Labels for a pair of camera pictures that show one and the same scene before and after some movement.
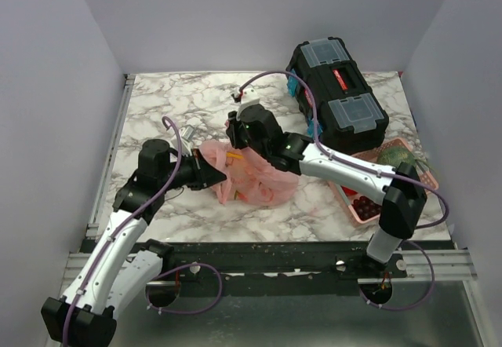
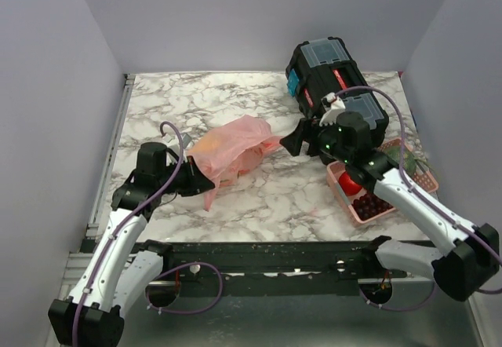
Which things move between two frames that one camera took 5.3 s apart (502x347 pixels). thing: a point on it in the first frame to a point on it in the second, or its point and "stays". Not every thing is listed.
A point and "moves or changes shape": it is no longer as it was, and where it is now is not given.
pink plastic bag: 250,179 moves or changes shape
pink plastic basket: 427,179 stays
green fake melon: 395,155 stays
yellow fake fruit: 230,155 to 207,144
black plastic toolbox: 350,117 stays
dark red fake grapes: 365,209 stays
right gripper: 232,130 to 293,141
